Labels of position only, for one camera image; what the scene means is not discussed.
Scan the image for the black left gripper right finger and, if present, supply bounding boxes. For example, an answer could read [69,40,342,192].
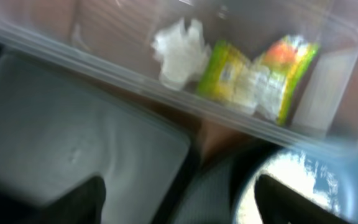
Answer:
[254,174,349,224]

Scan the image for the black rectangular tray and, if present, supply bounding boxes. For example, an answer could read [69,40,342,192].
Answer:
[0,44,200,223]

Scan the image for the blue plate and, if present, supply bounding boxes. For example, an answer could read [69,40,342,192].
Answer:
[272,149,358,223]

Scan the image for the white paper napkin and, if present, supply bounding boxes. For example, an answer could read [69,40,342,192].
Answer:
[151,19,211,91]

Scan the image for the pile of white rice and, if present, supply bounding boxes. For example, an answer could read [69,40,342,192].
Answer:
[233,150,341,224]

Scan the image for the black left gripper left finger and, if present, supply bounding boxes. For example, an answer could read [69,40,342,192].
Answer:
[20,176,106,224]

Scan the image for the clear plastic bin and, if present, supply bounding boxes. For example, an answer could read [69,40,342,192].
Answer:
[0,0,358,158]

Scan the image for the round black tray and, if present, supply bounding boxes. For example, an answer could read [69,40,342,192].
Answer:
[167,139,280,224]

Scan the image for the green yellow snack wrapper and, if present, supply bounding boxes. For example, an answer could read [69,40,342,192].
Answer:
[197,35,319,126]

